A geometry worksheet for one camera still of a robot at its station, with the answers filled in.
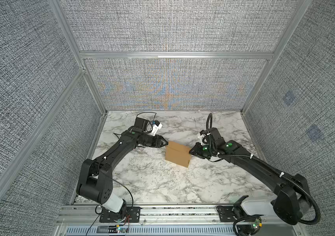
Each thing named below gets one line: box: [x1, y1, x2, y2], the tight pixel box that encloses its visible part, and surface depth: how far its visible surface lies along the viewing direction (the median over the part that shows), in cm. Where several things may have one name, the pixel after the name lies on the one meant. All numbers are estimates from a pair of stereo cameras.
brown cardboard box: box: [165, 140, 192, 168], surface depth 83 cm
